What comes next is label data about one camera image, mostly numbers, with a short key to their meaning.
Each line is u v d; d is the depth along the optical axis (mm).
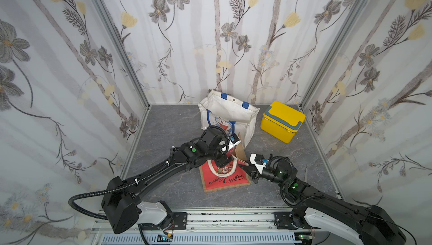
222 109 1016
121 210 383
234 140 637
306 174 885
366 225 428
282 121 930
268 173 652
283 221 733
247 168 686
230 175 765
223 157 662
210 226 732
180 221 760
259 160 602
